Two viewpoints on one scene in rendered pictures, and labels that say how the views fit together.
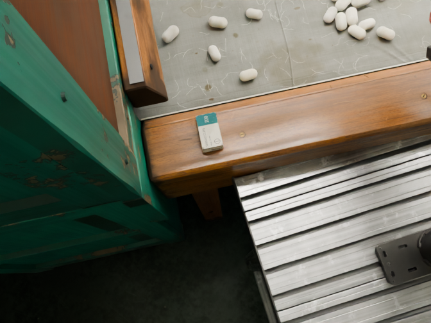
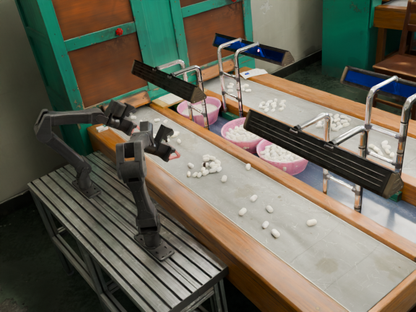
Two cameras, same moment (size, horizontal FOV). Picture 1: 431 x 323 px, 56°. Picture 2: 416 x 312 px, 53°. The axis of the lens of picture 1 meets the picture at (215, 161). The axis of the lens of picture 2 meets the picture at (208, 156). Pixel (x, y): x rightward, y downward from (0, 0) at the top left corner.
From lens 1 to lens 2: 2.23 m
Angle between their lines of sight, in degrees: 53
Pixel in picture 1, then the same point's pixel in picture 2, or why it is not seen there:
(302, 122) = (111, 140)
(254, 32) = not seen: hidden behind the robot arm
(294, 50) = not seen: hidden behind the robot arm
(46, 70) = (66, 65)
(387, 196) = (101, 174)
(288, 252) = not seen: hidden behind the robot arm
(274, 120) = (110, 136)
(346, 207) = (95, 169)
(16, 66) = (59, 57)
